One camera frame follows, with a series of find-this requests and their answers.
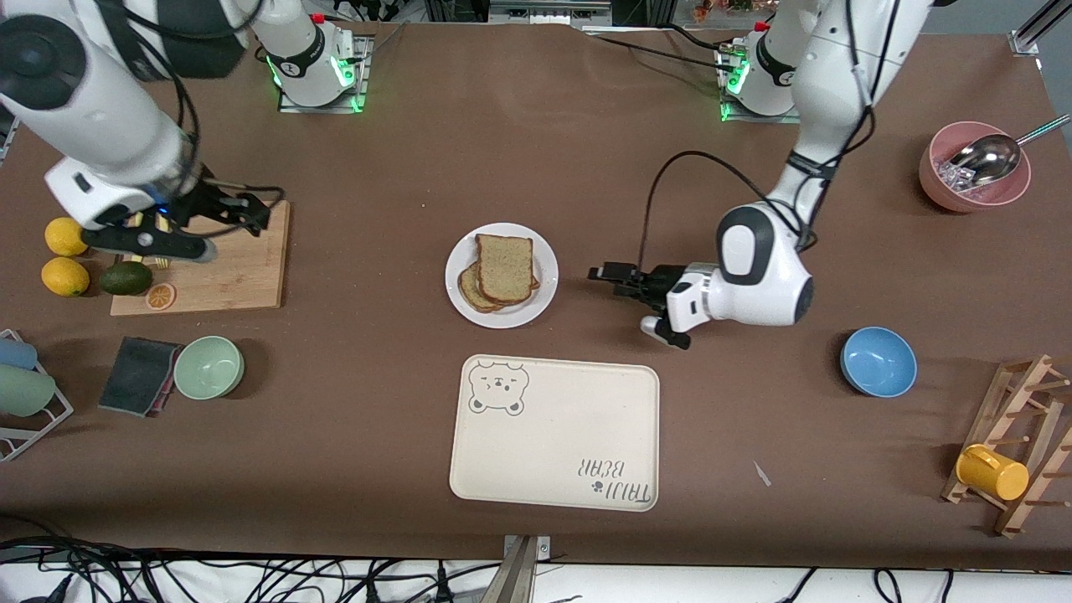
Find white round plate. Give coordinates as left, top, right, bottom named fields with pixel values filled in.
left=445, top=223, right=559, bottom=329

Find bread slice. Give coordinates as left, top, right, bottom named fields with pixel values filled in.
left=476, top=234, right=535, bottom=305
left=459, top=264, right=505, bottom=314

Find yellow lemon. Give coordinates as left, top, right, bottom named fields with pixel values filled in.
left=42, top=257, right=90, bottom=297
left=44, top=217, right=90, bottom=257

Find bamboo cutting board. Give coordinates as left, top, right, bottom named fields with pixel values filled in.
left=111, top=199, right=291, bottom=317

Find green avocado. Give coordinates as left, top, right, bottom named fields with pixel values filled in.
left=100, top=260, right=153, bottom=296

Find bread slice under egg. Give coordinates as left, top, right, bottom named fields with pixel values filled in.
left=459, top=264, right=505, bottom=314

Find pale green bowl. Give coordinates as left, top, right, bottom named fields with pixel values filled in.
left=173, top=336, right=245, bottom=400

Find cream bear print tray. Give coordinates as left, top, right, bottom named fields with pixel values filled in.
left=449, top=354, right=661, bottom=513

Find dark grey folded cloth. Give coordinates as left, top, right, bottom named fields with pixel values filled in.
left=98, top=337, right=183, bottom=418

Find blue bowl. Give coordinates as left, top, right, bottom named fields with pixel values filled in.
left=840, top=327, right=918, bottom=398

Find pink folded cloth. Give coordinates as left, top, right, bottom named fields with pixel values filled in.
left=151, top=368, right=178, bottom=417

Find pale green cup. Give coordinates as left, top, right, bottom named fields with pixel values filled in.
left=0, top=366, right=57, bottom=417

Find pink bowl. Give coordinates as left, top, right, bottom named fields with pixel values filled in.
left=919, top=121, right=1032, bottom=214

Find clear ice cubes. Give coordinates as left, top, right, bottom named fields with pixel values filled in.
left=938, top=157, right=977, bottom=195

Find metal scoop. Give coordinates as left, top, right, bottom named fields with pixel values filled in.
left=949, top=115, right=1071, bottom=188

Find yellow mug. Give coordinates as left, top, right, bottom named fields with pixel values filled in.
left=956, top=444, right=1030, bottom=502

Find wooden mug rack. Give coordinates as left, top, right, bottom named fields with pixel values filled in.
left=942, top=354, right=1072, bottom=538

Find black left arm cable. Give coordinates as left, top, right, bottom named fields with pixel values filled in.
left=638, top=151, right=807, bottom=273

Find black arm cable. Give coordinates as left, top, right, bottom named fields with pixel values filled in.
left=163, top=67, right=287, bottom=242
left=638, top=151, right=807, bottom=273

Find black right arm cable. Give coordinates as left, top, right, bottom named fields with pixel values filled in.
left=163, top=67, right=287, bottom=242

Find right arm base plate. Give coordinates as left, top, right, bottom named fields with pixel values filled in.
left=279, top=33, right=371, bottom=114

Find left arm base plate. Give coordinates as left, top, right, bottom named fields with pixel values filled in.
left=719, top=42, right=810, bottom=125

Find black cable on table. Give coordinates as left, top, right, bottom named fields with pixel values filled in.
left=586, top=29, right=742, bottom=75

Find white wire rack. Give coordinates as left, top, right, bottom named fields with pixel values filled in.
left=0, top=329, right=75, bottom=462

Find aluminium frame bar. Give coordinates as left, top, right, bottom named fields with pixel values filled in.
left=490, top=0, right=612, bottom=26

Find black floor cable tangle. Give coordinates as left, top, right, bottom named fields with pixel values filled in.
left=0, top=536, right=503, bottom=603

